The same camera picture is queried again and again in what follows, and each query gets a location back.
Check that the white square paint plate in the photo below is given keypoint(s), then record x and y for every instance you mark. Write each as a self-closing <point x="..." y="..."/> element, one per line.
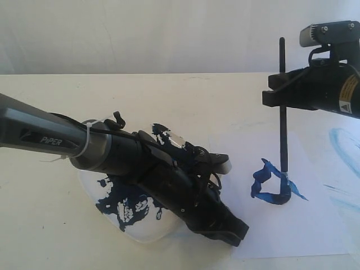
<point x="115" y="159"/>

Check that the black paintbrush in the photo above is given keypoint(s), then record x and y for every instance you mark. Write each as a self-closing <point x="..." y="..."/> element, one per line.
<point x="285" y="189"/>

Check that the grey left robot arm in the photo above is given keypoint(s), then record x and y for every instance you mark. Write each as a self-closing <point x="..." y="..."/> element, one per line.
<point x="29" y="128"/>

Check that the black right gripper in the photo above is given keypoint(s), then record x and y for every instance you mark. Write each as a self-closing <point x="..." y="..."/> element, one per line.
<point x="332" y="88"/>

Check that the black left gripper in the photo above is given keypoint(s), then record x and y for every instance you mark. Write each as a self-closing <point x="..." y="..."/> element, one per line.
<point x="201" y="212"/>

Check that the white paper sheet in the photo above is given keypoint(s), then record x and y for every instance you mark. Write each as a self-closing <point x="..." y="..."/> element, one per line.
<point x="306" y="225"/>

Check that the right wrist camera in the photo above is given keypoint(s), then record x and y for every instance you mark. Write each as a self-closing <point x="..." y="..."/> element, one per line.
<point x="329" y="33"/>

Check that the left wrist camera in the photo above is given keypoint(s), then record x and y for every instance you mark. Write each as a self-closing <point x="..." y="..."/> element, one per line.
<point x="219" y="163"/>

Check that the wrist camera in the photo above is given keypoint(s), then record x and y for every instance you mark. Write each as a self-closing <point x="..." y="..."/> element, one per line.
<point x="329" y="33"/>
<point x="219" y="163"/>

